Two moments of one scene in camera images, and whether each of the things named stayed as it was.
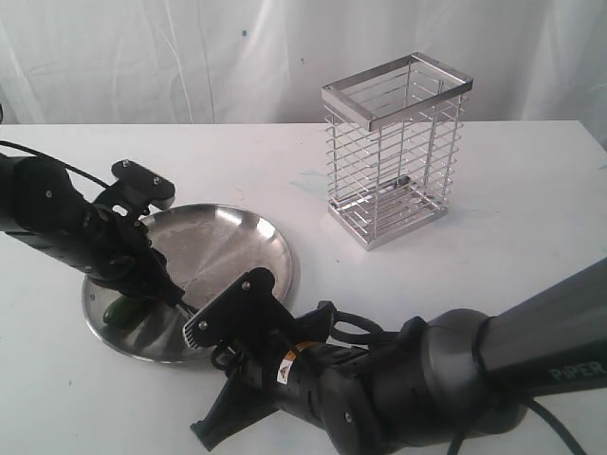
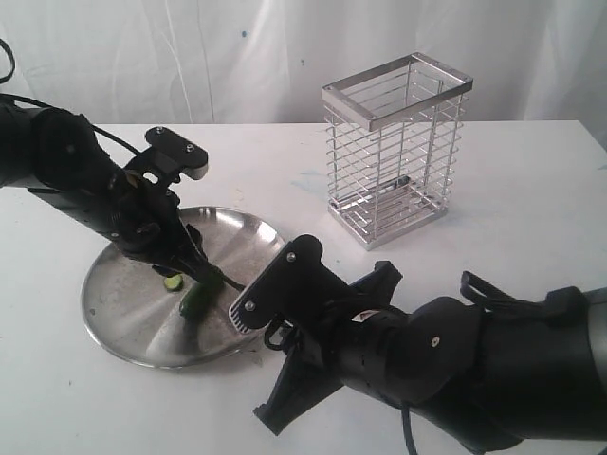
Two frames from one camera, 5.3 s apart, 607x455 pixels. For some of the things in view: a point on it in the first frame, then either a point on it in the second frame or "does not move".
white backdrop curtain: x=266 y=62 does not move
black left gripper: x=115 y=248 to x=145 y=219
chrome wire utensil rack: x=393 y=136 does not move
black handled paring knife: x=174 y=295 to x=229 y=280
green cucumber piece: x=124 y=312 to x=195 y=302
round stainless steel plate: x=206 y=250 does not move
